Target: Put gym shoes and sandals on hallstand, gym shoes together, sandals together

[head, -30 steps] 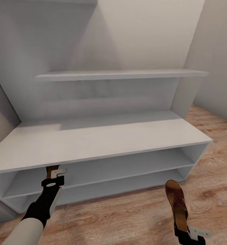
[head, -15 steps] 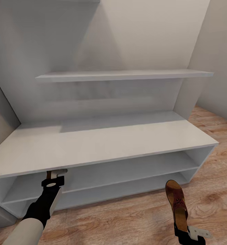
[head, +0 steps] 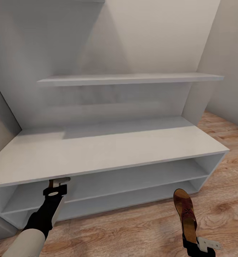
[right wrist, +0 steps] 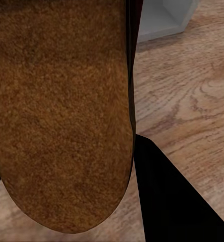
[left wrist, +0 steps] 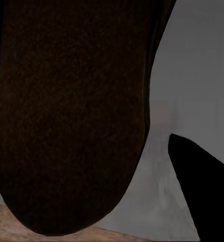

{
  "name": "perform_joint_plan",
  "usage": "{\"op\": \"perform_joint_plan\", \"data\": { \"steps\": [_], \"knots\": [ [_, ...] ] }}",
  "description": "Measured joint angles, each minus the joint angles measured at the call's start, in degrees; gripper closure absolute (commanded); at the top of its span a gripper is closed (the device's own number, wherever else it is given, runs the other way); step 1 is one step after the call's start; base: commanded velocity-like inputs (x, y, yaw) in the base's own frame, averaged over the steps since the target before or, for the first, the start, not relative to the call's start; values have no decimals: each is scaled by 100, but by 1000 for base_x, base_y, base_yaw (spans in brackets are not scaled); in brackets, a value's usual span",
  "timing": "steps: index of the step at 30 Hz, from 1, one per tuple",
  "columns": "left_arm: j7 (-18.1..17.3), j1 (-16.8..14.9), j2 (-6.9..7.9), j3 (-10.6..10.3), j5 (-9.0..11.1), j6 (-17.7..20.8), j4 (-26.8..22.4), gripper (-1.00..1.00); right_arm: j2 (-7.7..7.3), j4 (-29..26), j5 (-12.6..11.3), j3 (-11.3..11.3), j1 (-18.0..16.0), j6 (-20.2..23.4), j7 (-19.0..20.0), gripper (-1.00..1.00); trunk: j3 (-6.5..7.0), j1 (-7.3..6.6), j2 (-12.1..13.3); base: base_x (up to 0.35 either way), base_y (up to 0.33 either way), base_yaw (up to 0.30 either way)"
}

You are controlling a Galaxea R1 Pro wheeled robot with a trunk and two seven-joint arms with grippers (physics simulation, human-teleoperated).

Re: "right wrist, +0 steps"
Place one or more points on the sandal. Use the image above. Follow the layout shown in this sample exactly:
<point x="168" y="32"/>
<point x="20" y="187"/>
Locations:
<point x="67" y="111"/>

